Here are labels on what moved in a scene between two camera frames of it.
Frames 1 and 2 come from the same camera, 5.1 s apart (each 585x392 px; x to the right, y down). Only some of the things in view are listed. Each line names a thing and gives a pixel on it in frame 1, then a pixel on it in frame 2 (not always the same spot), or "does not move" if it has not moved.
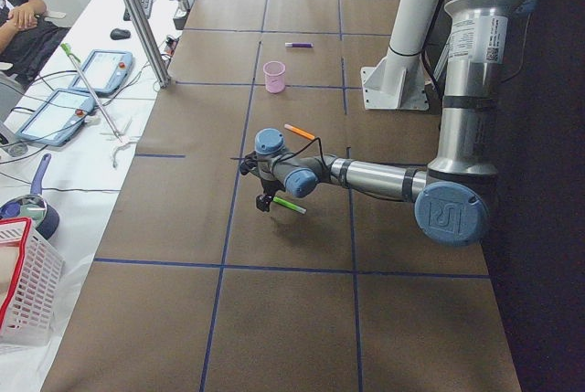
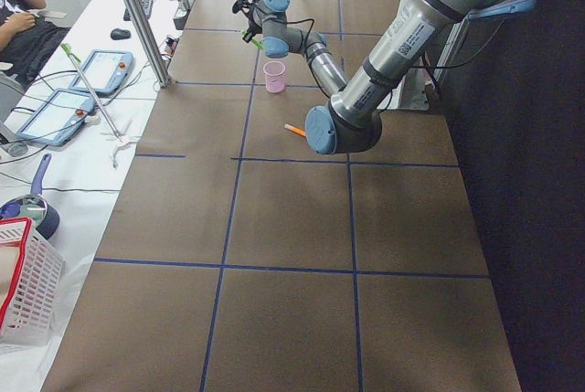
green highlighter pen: [289, 205] -> [254, 42]
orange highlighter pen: [300, 132] does not move
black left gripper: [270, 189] -> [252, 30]
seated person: [28, 38] does not move
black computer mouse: [120, 34] does not move
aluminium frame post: [147, 37] does not move
